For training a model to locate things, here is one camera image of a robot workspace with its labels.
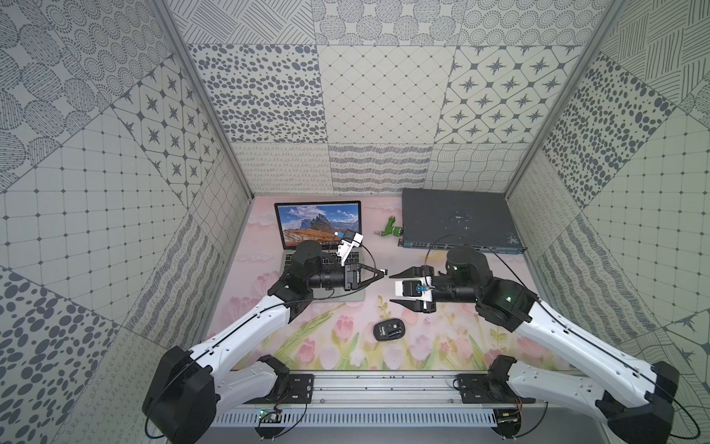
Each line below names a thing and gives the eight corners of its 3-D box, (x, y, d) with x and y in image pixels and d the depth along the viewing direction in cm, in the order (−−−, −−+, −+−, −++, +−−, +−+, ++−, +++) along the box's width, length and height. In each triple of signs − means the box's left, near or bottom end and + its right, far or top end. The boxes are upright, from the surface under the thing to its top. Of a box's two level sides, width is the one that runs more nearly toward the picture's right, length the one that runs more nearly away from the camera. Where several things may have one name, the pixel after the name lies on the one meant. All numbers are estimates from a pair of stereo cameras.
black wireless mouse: (374, 340, 84) (374, 337, 82) (373, 322, 88) (373, 318, 86) (405, 340, 84) (406, 337, 82) (403, 322, 88) (404, 318, 86)
